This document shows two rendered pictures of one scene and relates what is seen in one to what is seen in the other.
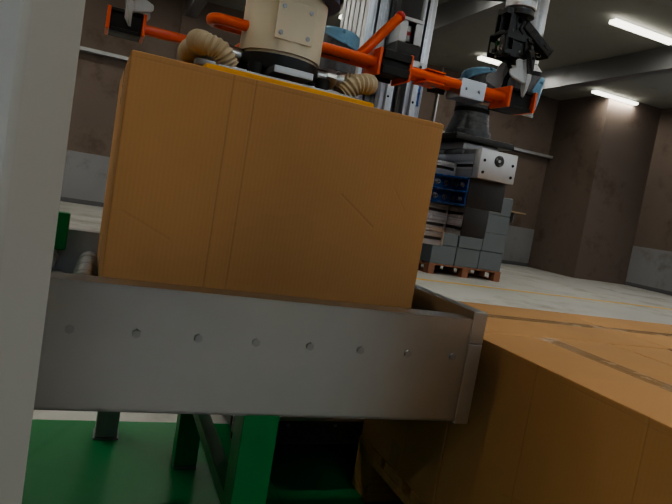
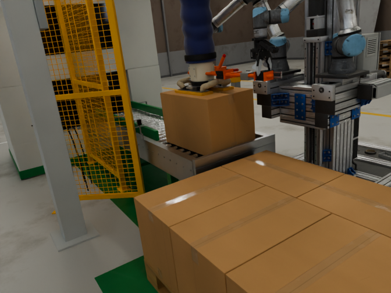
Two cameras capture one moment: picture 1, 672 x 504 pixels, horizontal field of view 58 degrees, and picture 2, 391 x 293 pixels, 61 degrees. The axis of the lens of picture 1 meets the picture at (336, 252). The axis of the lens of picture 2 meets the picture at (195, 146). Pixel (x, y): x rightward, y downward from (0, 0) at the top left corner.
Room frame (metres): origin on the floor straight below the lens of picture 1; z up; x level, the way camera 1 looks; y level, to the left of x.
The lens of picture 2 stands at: (0.74, -2.18, 1.33)
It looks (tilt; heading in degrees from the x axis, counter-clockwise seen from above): 18 degrees down; 79
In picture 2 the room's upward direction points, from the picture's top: 6 degrees counter-clockwise
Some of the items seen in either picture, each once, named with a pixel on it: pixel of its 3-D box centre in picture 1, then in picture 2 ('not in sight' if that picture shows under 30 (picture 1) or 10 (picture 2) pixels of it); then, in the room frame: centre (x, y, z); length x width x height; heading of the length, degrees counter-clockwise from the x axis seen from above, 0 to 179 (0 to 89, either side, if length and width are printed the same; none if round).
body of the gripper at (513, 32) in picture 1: (513, 36); (260, 48); (1.51, -0.34, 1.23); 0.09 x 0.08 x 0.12; 113
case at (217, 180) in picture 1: (259, 194); (206, 117); (1.29, 0.18, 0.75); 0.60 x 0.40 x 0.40; 113
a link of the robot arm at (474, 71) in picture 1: (478, 89); (342, 43); (2.02, -0.37, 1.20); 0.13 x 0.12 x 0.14; 73
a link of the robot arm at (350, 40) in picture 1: (336, 51); (278, 46); (1.84, 0.10, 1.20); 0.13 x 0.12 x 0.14; 55
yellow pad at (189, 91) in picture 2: (287, 83); (192, 89); (1.20, 0.15, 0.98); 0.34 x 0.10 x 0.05; 113
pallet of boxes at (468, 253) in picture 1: (455, 232); not in sight; (9.00, -1.71, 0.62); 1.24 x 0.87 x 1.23; 113
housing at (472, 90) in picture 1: (465, 91); (247, 75); (1.47, -0.24, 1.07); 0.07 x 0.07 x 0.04; 23
